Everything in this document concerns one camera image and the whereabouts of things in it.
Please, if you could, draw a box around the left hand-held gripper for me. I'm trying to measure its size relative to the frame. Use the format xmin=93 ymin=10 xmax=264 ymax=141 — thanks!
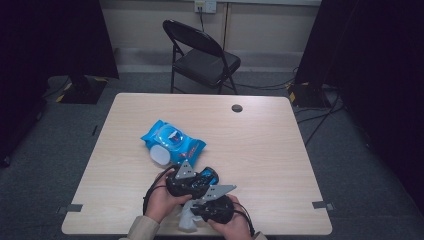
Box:
xmin=165 ymin=159 xmax=209 ymax=200

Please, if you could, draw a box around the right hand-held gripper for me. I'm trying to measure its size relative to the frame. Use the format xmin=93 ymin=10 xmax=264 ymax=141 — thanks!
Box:
xmin=190 ymin=184 xmax=238 ymax=225

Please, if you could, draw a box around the blue wet wipes pack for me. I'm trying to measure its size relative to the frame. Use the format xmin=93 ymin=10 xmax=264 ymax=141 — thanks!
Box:
xmin=140 ymin=119 xmax=207 ymax=167

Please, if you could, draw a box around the blue and black toy car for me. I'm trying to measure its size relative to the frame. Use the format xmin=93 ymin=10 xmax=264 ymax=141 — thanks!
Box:
xmin=193 ymin=166 xmax=220 ymax=191

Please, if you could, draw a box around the white wet wipe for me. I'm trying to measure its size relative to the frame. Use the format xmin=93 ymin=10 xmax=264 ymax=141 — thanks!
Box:
xmin=178 ymin=199 xmax=204 ymax=233

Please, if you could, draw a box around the person's right hand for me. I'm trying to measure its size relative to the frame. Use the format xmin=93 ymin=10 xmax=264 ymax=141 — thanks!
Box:
xmin=207 ymin=194 xmax=253 ymax=240

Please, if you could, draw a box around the person's left hand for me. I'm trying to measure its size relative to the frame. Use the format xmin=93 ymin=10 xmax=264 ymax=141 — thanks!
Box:
xmin=144 ymin=168 xmax=193 ymax=224

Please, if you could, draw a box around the grey tape strip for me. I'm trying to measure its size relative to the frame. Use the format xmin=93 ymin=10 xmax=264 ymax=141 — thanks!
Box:
xmin=312 ymin=200 xmax=334 ymax=211
xmin=57 ymin=203 xmax=84 ymax=214

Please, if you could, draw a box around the black folding chair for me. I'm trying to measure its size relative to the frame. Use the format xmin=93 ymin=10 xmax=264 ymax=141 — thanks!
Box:
xmin=162 ymin=19 xmax=242 ymax=95

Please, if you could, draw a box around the black stand base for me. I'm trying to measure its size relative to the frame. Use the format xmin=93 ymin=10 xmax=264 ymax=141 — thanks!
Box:
xmin=287 ymin=81 xmax=334 ymax=108
xmin=59 ymin=74 xmax=108 ymax=105

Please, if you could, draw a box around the black curtain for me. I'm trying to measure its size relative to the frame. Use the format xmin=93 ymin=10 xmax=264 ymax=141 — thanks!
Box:
xmin=294 ymin=0 xmax=424 ymax=214
xmin=0 ymin=0 xmax=120 ymax=168

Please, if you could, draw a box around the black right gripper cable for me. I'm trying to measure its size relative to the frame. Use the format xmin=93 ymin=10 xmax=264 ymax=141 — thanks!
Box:
xmin=233 ymin=201 xmax=256 ymax=236

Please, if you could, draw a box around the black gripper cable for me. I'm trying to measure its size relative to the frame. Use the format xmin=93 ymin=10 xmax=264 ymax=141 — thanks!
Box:
xmin=233 ymin=201 xmax=256 ymax=236
xmin=142 ymin=164 xmax=174 ymax=216

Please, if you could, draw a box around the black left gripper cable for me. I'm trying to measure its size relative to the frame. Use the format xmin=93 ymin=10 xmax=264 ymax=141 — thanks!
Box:
xmin=142 ymin=164 xmax=174 ymax=216

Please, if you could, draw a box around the black floor cable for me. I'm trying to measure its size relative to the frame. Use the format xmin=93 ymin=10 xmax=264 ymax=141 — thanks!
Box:
xmin=296 ymin=93 xmax=344 ymax=148
xmin=229 ymin=66 xmax=298 ymax=91

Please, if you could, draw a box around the white wall socket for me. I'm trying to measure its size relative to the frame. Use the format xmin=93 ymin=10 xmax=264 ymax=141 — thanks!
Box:
xmin=194 ymin=0 xmax=218 ymax=14

